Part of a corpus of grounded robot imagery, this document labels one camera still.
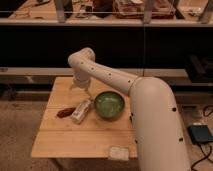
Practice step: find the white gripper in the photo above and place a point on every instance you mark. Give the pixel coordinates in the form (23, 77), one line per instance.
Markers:
(82, 83)

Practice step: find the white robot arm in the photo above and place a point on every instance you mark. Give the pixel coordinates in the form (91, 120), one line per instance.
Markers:
(155, 117)

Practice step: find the white label tag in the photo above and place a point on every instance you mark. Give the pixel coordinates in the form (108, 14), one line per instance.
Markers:
(119, 153)

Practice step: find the green bowl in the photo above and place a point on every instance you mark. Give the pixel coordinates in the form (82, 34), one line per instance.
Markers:
(109, 104)

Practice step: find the brown sausage-shaped object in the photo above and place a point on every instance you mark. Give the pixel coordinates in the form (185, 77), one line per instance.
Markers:
(65, 112)

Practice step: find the white plastic bottle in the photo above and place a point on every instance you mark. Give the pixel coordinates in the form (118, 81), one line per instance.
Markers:
(81, 111)

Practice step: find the black foot pedal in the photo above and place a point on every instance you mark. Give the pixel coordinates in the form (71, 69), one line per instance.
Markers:
(200, 134)

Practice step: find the black shelf unit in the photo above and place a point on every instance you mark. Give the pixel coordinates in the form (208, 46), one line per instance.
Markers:
(37, 36)

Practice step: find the wooden table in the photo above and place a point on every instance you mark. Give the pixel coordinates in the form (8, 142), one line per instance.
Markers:
(61, 138)

